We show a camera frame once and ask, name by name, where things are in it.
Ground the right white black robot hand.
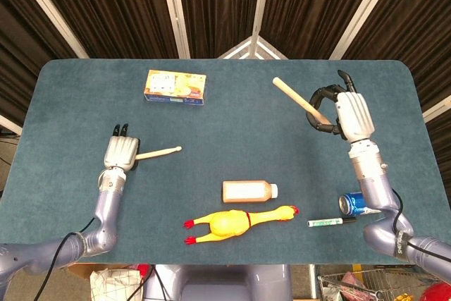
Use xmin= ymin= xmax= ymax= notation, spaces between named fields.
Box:
xmin=308 ymin=70 xmax=376 ymax=145

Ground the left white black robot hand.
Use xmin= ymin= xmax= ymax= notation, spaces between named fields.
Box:
xmin=104 ymin=123 xmax=142 ymax=171

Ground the plain wooden drumstick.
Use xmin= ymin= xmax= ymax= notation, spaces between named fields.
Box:
xmin=135 ymin=145 xmax=183 ymax=161

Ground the wooden drumstick with black band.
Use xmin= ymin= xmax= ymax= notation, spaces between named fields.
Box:
xmin=271 ymin=76 xmax=334 ymax=125

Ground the teal felt table cover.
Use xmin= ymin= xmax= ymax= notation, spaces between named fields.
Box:
xmin=0 ymin=58 xmax=451 ymax=266

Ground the blue yellow cardboard box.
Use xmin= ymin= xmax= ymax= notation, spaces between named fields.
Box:
xmin=143 ymin=69 xmax=207 ymax=107

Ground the blue white soda can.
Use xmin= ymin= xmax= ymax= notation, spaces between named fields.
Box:
xmin=338 ymin=191 xmax=383 ymax=216

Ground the green white marker pen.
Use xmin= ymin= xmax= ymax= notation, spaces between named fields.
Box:
xmin=307 ymin=216 xmax=357 ymax=228

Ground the yellow rubber chicken toy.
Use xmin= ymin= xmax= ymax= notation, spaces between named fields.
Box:
xmin=183 ymin=204 xmax=301 ymax=245

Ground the brown drink bottle white cap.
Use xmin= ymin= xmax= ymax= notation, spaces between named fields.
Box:
xmin=221 ymin=180 xmax=279 ymax=204

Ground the white plaid bag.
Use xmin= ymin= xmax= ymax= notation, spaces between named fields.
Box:
xmin=89 ymin=268 xmax=144 ymax=301

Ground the silver robot torso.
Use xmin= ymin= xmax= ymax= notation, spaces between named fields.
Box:
xmin=142 ymin=264 xmax=293 ymax=301

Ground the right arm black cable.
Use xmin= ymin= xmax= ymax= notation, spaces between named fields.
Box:
xmin=389 ymin=188 xmax=451 ymax=258

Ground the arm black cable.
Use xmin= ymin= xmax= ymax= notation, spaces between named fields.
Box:
xmin=389 ymin=188 xmax=451 ymax=258
xmin=33 ymin=218 xmax=96 ymax=301

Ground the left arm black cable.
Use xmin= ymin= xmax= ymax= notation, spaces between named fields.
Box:
xmin=33 ymin=218 xmax=96 ymax=301

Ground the wire shopping basket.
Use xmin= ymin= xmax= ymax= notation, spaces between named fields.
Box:
xmin=316 ymin=267 xmax=424 ymax=301

